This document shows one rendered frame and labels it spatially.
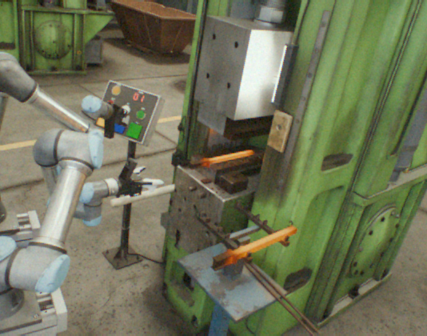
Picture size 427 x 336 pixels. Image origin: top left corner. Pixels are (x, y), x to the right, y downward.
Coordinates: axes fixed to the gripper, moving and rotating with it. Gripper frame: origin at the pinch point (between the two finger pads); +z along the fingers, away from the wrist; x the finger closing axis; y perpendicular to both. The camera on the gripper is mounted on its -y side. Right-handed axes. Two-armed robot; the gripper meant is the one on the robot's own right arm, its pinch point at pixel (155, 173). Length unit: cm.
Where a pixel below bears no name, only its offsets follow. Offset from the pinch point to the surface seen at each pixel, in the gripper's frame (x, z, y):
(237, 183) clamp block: 19.7, 33.9, 2.6
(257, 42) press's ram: 13, 36, -62
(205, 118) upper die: -6.2, 30.7, -21.2
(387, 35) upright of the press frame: 44, 82, -73
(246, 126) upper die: 8, 46, -21
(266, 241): 59, 13, 2
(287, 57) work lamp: 26, 41, -59
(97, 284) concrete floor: -42, -3, 100
